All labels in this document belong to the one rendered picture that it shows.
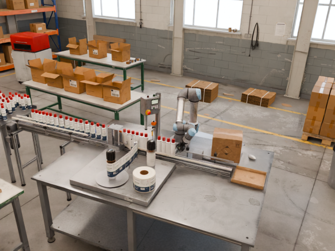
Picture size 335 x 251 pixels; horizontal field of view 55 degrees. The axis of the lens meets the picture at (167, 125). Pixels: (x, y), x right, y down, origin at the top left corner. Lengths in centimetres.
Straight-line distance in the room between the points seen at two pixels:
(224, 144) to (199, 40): 579
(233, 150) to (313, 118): 290
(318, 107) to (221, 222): 370
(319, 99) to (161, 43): 505
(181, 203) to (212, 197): 29
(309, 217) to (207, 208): 184
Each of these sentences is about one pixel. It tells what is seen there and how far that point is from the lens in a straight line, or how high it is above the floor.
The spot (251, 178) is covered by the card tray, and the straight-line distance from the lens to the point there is 325.
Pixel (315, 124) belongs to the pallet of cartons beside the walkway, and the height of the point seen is 32.
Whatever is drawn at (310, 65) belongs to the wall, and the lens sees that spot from 812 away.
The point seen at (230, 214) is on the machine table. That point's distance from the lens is 278.
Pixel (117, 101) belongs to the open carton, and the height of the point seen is 82.
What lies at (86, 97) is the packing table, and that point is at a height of 78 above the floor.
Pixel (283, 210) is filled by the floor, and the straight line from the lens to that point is 432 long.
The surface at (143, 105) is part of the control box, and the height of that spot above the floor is 140.
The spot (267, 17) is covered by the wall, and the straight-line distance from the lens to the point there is 816.
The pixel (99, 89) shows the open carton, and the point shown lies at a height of 92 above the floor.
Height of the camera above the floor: 261
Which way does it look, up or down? 25 degrees down
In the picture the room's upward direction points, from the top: 1 degrees clockwise
